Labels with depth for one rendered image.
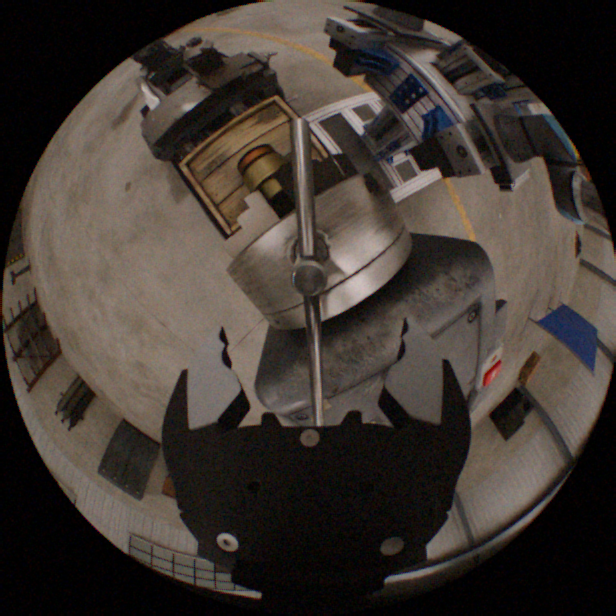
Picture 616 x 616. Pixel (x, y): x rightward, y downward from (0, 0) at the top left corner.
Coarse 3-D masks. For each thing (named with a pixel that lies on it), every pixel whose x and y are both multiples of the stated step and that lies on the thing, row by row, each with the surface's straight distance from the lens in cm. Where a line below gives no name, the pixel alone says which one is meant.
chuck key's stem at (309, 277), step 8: (304, 256) 11; (312, 256) 11; (320, 256) 13; (296, 264) 10; (304, 264) 10; (312, 264) 10; (320, 264) 10; (296, 272) 10; (304, 272) 10; (312, 272) 10; (320, 272) 10; (296, 280) 10; (304, 280) 10; (312, 280) 10; (320, 280) 10; (296, 288) 10; (304, 288) 10; (312, 288) 10; (320, 288) 10
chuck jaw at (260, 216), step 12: (252, 204) 32; (264, 204) 32; (240, 216) 32; (252, 216) 32; (264, 216) 32; (276, 216) 32; (252, 228) 32; (264, 228) 32; (228, 240) 32; (240, 240) 32; (252, 240) 32; (228, 252) 32
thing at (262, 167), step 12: (264, 144) 36; (252, 156) 34; (264, 156) 33; (276, 156) 34; (240, 168) 35; (252, 168) 33; (264, 168) 32; (276, 168) 32; (252, 180) 33; (264, 180) 32; (276, 180) 32; (252, 192) 33; (264, 192) 33; (276, 192) 32
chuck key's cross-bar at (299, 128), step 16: (304, 128) 13; (304, 144) 12; (304, 160) 12; (304, 176) 11; (304, 192) 11; (304, 208) 11; (304, 224) 11; (304, 240) 11; (304, 304) 13; (320, 320) 14; (320, 336) 14; (320, 352) 15; (320, 368) 15; (320, 384) 16; (320, 400) 18; (320, 416) 19
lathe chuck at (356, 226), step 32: (352, 192) 21; (384, 192) 26; (288, 224) 18; (320, 224) 18; (352, 224) 20; (384, 224) 23; (256, 256) 20; (288, 256) 19; (352, 256) 19; (256, 288) 23; (288, 288) 20
